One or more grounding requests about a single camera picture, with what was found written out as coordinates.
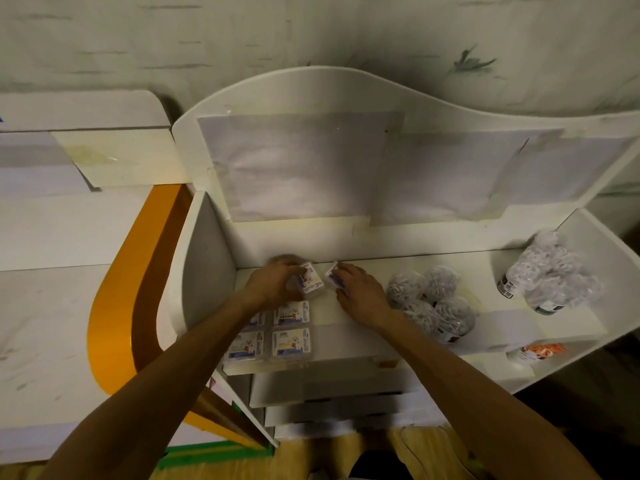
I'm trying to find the person's left hand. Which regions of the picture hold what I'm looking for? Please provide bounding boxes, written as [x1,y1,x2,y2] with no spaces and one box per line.
[239,254,313,311]

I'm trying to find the person's right hand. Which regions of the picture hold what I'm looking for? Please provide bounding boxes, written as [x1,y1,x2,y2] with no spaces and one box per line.
[328,263,397,331]

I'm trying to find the person's left forearm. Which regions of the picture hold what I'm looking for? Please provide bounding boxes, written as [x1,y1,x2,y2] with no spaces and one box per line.
[37,294,266,480]

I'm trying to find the person's right forearm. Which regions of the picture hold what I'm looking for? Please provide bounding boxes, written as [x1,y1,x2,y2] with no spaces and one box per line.
[372,311,603,480]

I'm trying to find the white paper sheet taped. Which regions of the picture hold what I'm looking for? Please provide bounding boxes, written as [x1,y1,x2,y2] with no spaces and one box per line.
[369,129,531,227]
[487,129,637,207]
[196,111,406,223]

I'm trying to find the white wooden shelf unit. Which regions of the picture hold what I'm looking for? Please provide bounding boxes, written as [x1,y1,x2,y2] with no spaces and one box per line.
[170,66,640,441]

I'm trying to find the person's black trousers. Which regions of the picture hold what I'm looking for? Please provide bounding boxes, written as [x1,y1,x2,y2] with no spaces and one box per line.
[347,449,416,480]

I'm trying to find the bubble-wrapped bottle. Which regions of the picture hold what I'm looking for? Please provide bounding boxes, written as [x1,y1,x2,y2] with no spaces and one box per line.
[524,272,607,316]
[497,230,583,299]

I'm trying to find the green floor tape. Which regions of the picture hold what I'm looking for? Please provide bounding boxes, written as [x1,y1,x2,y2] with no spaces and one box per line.
[155,440,276,471]

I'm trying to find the orange and white packet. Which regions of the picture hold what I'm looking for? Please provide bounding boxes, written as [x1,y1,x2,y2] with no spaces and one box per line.
[507,343,568,365]

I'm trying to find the white shelf unit orange edge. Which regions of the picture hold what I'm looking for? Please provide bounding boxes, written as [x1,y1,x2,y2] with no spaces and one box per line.
[0,90,276,464]

